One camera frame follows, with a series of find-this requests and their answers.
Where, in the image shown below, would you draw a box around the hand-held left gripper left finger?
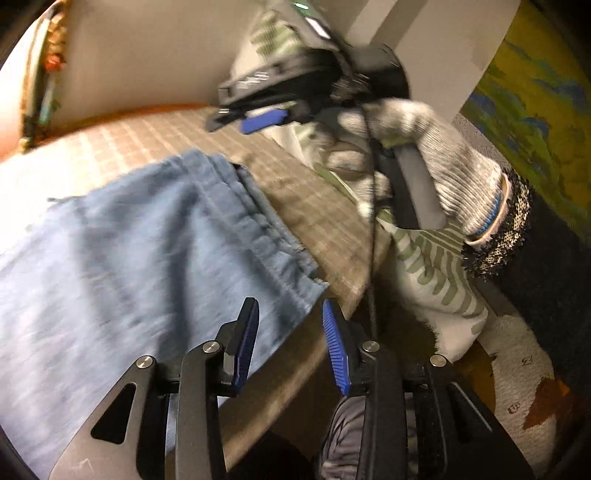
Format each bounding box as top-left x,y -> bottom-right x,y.
48,298 -> 260,480

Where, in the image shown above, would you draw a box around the blue denim pants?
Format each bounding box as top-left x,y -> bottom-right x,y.
0,152 -> 330,476

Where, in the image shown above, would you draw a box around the yellow green landscape rug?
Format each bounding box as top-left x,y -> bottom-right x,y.
462,0 -> 591,234

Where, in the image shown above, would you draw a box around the person's grey trouser leg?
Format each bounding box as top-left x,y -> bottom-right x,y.
320,396 -> 421,480

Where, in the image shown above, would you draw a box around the green striped white pillow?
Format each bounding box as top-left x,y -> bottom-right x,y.
228,9 -> 490,363

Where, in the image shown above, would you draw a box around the person's right forearm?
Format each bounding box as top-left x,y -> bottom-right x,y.
462,167 -> 535,278

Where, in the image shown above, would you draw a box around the person's right hand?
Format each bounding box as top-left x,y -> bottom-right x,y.
318,99 -> 509,245

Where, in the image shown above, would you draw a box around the folded stand with colourful cloth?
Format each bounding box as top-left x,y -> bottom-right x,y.
18,0 -> 71,149

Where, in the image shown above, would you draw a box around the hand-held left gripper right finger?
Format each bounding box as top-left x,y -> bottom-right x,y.
322,298 -> 536,480

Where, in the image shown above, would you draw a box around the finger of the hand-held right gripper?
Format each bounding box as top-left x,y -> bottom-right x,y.
205,105 -> 291,136

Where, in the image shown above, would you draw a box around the white printed rug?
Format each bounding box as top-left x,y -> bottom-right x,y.
434,314 -> 580,480

